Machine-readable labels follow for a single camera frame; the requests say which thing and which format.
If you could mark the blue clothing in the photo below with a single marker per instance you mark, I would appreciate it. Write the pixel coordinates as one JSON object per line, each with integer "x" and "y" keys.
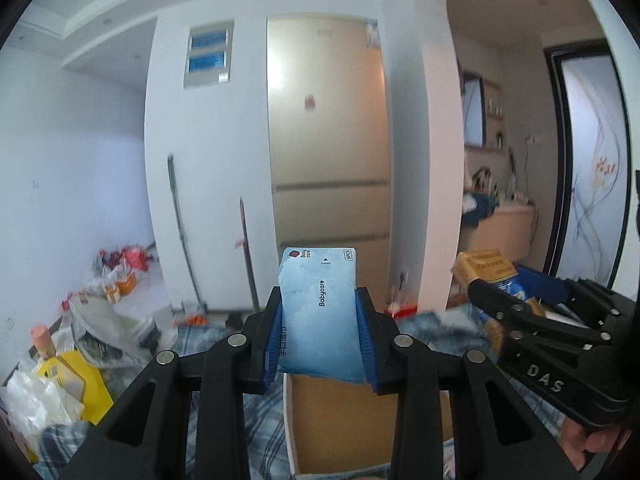
{"x": 480, "y": 210}

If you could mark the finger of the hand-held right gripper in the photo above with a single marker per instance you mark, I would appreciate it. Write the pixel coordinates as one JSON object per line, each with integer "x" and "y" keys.
{"x": 595, "y": 295}
{"x": 535, "y": 327}

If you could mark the blue plaid shirt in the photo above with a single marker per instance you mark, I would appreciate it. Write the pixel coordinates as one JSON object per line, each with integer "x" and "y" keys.
{"x": 265, "y": 435}

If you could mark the cardboard box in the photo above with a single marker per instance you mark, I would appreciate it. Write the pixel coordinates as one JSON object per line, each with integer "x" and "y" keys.
{"x": 345, "y": 425}

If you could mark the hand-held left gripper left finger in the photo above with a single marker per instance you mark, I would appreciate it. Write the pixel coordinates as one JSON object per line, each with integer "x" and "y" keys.
{"x": 273, "y": 332}

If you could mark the yellow bag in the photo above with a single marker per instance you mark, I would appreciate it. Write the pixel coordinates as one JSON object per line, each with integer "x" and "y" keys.
{"x": 82, "y": 382}

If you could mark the yellow packet blue print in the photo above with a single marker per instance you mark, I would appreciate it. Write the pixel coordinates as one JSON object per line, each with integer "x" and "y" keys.
{"x": 480, "y": 262}

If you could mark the white plastic bag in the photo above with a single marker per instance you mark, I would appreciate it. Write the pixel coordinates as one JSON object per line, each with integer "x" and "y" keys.
{"x": 35, "y": 410}

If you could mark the frosted glass door floral print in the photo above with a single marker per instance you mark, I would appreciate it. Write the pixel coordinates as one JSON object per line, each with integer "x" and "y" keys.
{"x": 590, "y": 170}

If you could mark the red plastic bag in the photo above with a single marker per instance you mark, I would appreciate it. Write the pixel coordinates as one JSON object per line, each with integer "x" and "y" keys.
{"x": 134, "y": 257}

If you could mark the beige vanity cabinet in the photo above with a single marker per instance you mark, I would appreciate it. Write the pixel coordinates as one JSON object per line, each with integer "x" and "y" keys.
{"x": 505, "y": 235}

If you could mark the wall mirror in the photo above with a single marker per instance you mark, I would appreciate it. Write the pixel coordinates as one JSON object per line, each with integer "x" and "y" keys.
{"x": 474, "y": 110}

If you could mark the pink cylinder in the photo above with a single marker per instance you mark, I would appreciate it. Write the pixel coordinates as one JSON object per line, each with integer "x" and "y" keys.
{"x": 42, "y": 340}

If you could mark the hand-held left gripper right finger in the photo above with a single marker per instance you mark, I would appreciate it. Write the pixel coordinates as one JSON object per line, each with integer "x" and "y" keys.
{"x": 364, "y": 335}

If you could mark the wall electrical panel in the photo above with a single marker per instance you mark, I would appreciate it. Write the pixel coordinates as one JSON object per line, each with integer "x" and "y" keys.
{"x": 207, "y": 55}

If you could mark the person's right hand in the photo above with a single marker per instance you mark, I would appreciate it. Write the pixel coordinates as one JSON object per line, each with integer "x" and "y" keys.
{"x": 580, "y": 442}

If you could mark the blue tissue pack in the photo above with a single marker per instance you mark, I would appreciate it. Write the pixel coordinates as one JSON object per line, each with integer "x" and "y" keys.
{"x": 320, "y": 330}

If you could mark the clear bag orange contents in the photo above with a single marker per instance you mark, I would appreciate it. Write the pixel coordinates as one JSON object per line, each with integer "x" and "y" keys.
{"x": 120, "y": 285}

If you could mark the gold refrigerator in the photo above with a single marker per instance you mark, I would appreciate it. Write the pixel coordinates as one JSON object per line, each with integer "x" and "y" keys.
{"x": 325, "y": 135}

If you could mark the red box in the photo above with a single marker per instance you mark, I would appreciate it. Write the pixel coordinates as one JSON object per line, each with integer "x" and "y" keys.
{"x": 402, "y": 310}

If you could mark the grey plastic bag pile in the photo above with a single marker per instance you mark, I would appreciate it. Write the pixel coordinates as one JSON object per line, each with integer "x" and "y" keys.
{"x": 115, "y": 330}

